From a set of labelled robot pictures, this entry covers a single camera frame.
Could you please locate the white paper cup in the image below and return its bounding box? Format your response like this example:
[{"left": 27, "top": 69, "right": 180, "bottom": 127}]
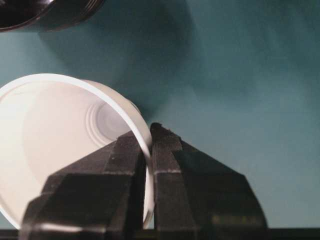
[{"left": 0, "top": 73, "right": 154, "bottom": 230}]

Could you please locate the black cup holder red handle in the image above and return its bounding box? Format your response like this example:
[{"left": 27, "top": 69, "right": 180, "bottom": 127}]
[{"left": 0, "top": 0, "right": 106, "bottom": 33}]

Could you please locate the blue-green table cloth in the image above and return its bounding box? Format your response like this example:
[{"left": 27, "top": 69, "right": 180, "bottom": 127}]
[{"left": 0, "top": 0, "right": 320, "bottom": 230}]

